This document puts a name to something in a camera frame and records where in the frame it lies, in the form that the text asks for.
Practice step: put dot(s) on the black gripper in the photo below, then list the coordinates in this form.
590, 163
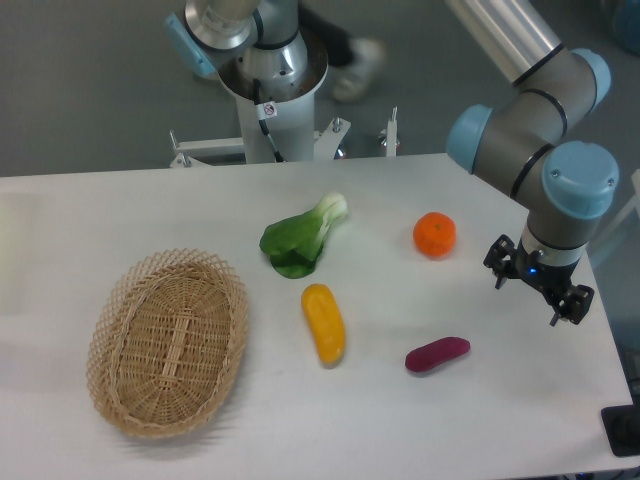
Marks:
570, 303

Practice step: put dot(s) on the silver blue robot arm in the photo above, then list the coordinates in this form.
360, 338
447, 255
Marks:
522, 150

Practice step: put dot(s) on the purple sweet potato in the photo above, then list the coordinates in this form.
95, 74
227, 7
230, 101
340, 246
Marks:
427, 357

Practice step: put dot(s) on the orange tangerine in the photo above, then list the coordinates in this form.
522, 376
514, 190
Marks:
435, 234

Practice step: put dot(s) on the black device at table edge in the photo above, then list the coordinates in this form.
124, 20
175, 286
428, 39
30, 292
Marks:
621, 424

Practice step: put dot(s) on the yellow squash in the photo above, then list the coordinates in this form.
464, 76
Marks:
325, 321

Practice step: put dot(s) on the green bok choy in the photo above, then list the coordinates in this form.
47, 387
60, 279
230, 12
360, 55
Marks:
295, 244

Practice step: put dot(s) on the white sneaker of person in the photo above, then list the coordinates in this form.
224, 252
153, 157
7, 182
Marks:
355, 79

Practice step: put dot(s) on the woven wicker basket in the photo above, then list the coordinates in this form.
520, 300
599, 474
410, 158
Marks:
168, 344

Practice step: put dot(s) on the white clamp post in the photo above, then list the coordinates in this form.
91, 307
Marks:
388, 138

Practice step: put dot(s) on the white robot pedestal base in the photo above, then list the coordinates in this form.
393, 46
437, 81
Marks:
269, 63

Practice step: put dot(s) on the white metal frame bracket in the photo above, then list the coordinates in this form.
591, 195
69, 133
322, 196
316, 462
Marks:
328, 145

